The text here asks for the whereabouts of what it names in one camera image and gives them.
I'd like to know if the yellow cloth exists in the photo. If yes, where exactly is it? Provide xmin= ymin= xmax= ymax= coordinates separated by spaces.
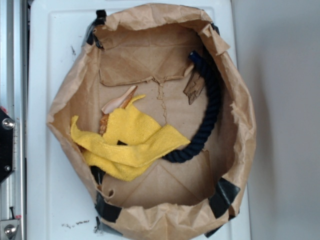
xmin=70 ymin=95 xmax=190 ymax=182

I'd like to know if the brown paper bag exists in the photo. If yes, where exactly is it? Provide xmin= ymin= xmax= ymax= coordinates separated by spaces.
xmin=47 ymin=3 xmax=256 ymax=240

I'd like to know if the wooden spoon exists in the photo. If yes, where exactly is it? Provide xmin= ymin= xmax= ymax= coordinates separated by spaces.
xmin=101 ymin=85 xmax=138 ymax=115

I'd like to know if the brown wood bark piece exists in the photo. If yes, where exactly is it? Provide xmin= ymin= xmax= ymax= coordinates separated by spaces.
xmin=183 ymin=71 xmax=205 ymax=105

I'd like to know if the orange-brown stick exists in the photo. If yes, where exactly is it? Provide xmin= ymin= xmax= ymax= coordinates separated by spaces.
xmin=99 ymin=86 xmax=138 ymax=137

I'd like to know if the dark blue rope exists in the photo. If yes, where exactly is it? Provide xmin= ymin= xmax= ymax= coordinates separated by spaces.
xmin=162 ymin=50 xmax=220 ymax=164

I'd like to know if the black mounting bracket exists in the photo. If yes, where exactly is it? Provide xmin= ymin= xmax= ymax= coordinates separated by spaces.
xmin=0 ymin=106 xmax=15 ymax=184

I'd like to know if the aluminium frame rail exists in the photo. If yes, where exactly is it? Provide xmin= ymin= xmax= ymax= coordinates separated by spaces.
xmin=0 ymin=0 xmax=28 ymax=240

